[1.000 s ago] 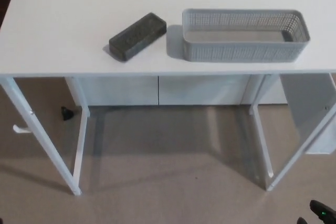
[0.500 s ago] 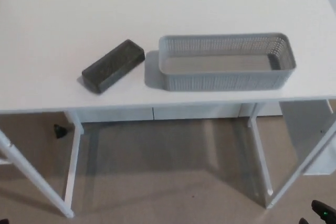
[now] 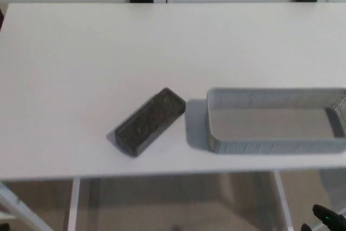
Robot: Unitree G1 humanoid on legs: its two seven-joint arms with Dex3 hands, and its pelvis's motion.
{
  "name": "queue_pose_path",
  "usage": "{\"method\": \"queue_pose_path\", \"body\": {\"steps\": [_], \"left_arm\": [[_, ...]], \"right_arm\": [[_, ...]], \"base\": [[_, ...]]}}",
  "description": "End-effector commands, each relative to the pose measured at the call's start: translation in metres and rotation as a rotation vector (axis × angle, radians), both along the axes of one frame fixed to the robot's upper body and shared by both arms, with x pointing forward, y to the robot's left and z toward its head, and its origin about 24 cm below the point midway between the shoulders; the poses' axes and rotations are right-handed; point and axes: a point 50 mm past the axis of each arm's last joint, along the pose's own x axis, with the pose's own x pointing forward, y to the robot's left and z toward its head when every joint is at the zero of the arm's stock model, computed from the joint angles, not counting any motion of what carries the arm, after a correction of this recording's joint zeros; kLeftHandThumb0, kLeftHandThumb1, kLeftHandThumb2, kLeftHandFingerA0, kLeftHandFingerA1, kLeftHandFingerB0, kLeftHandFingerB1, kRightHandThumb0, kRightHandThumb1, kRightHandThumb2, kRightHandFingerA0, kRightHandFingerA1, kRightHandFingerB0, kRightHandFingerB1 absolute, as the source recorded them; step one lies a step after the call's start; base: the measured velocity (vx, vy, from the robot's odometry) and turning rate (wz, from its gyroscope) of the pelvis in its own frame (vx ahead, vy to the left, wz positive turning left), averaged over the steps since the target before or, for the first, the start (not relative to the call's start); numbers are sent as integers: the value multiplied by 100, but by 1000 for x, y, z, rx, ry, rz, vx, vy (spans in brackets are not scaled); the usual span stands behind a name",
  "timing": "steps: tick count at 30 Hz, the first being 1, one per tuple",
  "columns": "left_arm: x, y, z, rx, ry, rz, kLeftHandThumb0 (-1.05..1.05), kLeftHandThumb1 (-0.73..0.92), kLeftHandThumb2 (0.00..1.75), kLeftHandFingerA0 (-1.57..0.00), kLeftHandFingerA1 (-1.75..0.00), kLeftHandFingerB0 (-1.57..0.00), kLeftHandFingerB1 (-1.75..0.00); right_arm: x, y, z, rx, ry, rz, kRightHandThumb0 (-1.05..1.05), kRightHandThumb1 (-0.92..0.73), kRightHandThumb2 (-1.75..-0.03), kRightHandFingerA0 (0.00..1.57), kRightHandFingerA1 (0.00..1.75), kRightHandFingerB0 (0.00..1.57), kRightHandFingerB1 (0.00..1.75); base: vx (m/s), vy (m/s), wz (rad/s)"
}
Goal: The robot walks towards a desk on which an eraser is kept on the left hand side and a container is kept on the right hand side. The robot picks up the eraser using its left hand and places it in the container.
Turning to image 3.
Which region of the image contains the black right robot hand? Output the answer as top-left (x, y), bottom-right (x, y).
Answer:
top-left (301, 203), bottom-right (346, 231)

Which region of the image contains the dark grey board eraser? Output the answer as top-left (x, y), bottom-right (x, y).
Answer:
top-left (115, 87), bottom-right (187, 159)

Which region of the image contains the grey mesh tray container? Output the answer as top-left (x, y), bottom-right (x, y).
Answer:
top-left (206, 87), bottom-right (346, 155)

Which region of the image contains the white metal desk leg frame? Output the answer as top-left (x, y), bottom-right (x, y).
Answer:
top-left (0, 178), bottom-right (82, 231)
top-left (273, 170), bottom-right (294, 231)

